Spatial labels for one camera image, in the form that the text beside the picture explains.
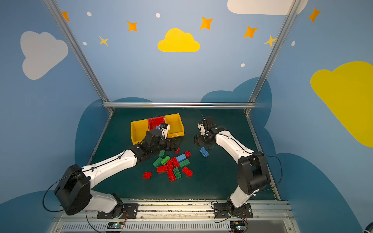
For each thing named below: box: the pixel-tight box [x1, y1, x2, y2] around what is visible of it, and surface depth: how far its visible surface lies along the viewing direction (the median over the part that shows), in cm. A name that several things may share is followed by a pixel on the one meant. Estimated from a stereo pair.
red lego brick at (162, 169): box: [156, 165, 168, 174], surface depth 90 cm
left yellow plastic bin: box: [130, 118, 149, 146], surface depth 107 cm
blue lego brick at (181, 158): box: [175, 153, 187, 163], surface depth 95 cm
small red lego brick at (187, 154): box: [184, 150, 192, 158], surface depth 97 cm
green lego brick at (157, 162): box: [152, 156, 163, 168], surface depth 92 cm
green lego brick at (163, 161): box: [160, 155, 171, 166], surface depth 92 cm
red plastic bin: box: [147, 116, 166, 132], surface depth 107 cm
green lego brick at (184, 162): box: [178, 158, 190, 168], surface depth 93 cm
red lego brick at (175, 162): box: [170, 156, 181, 168], surface depth 92 cm
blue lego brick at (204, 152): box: [199, 146, 210, 159], surface depth 98 cm
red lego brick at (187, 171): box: [181, 166, 194, 178], surface depth 88 cm
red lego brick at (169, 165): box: [167, 159, 174, 171], surface depth 92 cm
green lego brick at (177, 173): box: [172, 166, 182, 180], surface depth 87 cm
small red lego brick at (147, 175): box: [142, 171, 153, 180], surface depth 87 cm
